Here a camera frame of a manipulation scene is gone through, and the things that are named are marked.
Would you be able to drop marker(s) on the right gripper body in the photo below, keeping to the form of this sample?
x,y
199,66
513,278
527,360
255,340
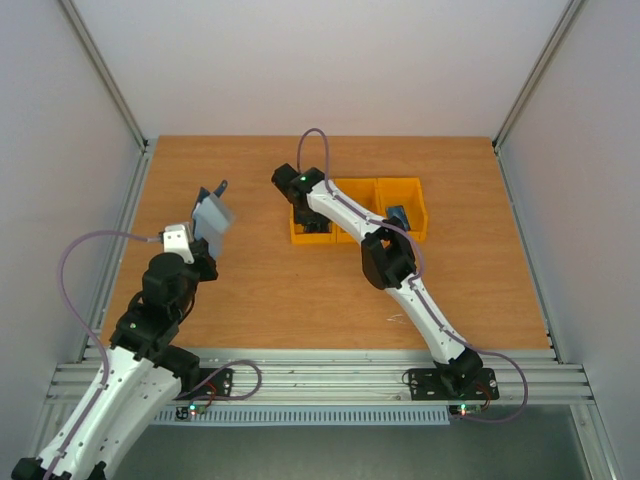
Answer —
x,y
310,218

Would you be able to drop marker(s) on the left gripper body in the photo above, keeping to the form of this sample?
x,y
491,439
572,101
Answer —
x,y
209,273

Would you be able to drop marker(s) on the blue card holder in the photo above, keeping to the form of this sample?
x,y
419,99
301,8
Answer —
x,y
212,218

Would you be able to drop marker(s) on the blue credit card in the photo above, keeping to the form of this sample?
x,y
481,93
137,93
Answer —
x,y
398,212

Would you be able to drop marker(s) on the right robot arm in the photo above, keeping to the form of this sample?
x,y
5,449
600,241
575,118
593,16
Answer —
x,y
390,262

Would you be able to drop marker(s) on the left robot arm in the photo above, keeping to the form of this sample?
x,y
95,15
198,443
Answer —
x,y
141,373

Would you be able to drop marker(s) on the left yellow bin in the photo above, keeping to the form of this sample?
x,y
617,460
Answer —
x,y
299,237

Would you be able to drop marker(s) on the yellow bin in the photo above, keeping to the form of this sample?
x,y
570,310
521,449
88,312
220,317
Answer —
x,y
361,190
407,193
299,237

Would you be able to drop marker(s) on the middle yellow bin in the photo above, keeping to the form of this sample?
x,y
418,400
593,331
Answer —
x,y
361,190

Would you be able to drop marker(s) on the right yellow bin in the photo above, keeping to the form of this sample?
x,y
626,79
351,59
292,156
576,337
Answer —
x,y
407,193

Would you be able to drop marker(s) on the left circuit board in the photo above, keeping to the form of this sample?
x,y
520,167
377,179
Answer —
x,y
187,413

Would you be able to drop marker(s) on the circuit board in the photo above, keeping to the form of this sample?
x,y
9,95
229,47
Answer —
x,y
466,410
187,413

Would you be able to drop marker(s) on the right circuit board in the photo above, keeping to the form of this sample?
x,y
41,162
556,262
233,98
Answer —
x,y
466,410

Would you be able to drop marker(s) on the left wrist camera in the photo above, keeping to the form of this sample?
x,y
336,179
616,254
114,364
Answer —
x,y
177,238

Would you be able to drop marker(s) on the left aluminium frame post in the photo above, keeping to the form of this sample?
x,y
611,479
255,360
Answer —
x,y
91,49

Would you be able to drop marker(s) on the aluminium frame post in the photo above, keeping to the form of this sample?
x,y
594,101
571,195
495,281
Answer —
x,y
559,33
91,49

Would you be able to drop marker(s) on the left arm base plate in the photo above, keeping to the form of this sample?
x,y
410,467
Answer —
x,y
216,386

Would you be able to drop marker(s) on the aluminium rail base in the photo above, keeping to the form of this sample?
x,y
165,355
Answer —
x,y
341,377

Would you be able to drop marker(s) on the grey slotted cable duct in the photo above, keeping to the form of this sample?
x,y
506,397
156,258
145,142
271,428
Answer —
x,y
345,415

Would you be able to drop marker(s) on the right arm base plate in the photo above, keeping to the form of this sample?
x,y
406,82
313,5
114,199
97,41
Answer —
x,y
426,384

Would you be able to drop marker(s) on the right aluminium frame post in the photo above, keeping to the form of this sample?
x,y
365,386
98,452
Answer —
x,y
559,33

